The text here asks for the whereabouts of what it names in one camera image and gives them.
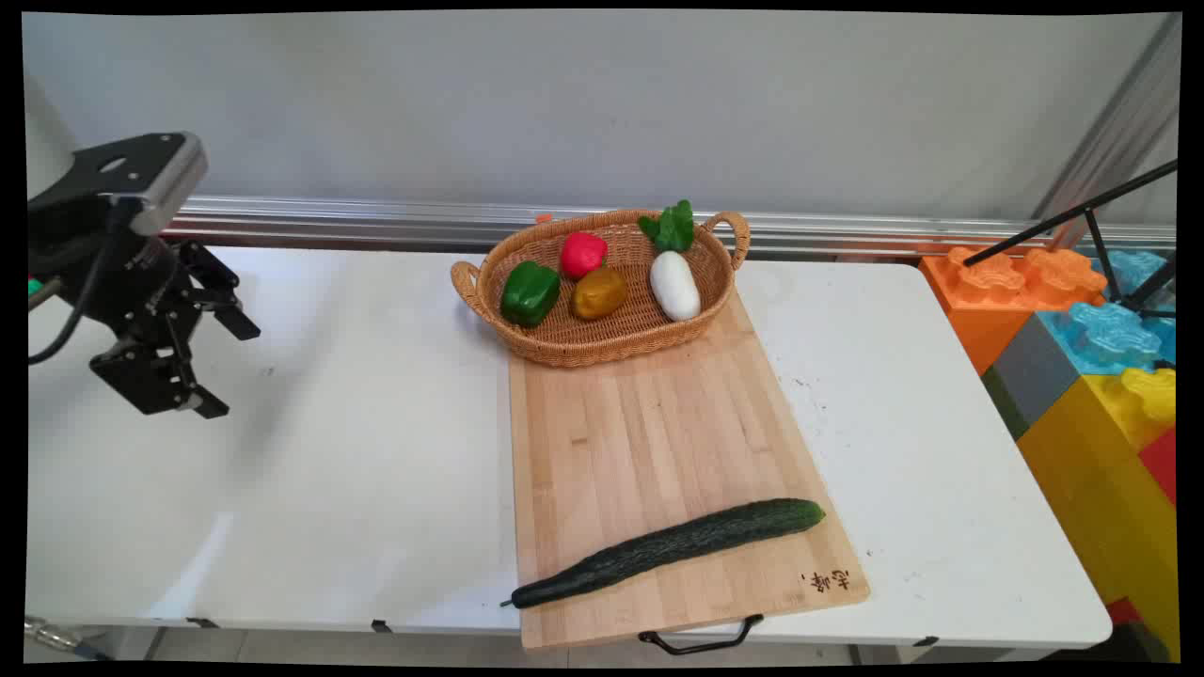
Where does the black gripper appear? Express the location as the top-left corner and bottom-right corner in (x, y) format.
(28, 199), (262, 420)

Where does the long dark green cucumber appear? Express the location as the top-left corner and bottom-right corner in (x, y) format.
(500, 497), (828, 610)

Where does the green bell pepper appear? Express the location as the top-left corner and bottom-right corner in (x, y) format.
(499, 260), (562, 329)

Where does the red bell pepper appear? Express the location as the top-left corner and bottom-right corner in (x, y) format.
(560, 231), (610, 281)

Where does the yellow bell pepper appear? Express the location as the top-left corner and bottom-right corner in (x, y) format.
(571, 267), (629, 322)

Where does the woven wicker basket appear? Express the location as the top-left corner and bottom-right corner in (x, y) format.
(450, 209), (752, 369)

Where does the wooden cutting board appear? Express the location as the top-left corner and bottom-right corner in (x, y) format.
(507, 290), (871, 653)

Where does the white radish with green leaves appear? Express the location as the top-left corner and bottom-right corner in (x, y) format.
(637, 198), (703, 323)

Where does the orange giant building block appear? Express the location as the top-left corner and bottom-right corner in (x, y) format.
(919, 245), (1109, 377)

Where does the grey giant building block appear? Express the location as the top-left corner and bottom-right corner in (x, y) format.
(981, 312), (1083, 441)

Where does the black tripod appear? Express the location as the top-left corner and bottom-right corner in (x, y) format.
(961, 159), (1179, 321)

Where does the blue giant building block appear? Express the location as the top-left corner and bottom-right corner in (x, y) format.
(1035, 248), (1178, 377)

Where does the yellow giant building block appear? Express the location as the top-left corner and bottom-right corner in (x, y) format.
(1017, 366), (1180, 661)

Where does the red giant building block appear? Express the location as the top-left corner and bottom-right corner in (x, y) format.
(1137, 427), (1178, 506)

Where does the wrist camera with black bracket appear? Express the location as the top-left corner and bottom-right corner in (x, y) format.
(28, 132), (209, 237)

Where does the black cable with metal connector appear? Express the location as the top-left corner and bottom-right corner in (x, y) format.
(24, 615), (106, 661)

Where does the black metal board handle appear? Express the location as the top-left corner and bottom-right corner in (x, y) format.
(638, 614), (766, 656)

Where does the aluminium rail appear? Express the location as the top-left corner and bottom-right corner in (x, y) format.
(160, 195), (1177, 261)

